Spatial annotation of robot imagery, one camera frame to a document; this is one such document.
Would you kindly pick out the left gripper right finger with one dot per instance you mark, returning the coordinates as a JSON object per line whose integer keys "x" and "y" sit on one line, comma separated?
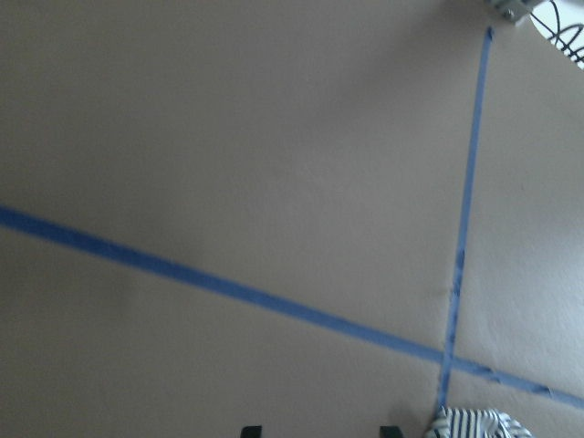
{"x": 390, "y": 431}

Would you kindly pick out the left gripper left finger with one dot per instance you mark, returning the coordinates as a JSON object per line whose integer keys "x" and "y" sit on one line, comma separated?
{"x": 251, "y": 431}

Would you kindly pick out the navy white striped polo shirt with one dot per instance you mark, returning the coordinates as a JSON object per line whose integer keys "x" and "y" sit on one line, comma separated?
{"x": 466, "y": 423}

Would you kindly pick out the aluminium frame post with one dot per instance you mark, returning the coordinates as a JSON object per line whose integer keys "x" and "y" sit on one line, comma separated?
{"x": 513, "y": 11}

